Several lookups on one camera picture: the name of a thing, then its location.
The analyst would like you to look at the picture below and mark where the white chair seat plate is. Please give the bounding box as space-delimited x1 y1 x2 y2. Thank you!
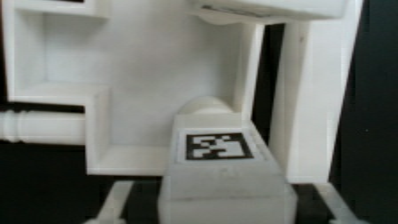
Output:
0 0 263 176

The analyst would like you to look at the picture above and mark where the translucent gripper right finger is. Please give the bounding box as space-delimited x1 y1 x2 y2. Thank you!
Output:
315 183 370 224

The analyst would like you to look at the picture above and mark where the white chair leg block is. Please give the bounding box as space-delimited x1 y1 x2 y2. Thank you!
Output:
159 97 297 224

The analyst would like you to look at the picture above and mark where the white tagged chair leg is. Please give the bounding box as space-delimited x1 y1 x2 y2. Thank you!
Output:
192 0 349 25

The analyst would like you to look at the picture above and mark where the translucent gripper left finger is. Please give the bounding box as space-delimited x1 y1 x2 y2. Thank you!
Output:
82 181 134 224

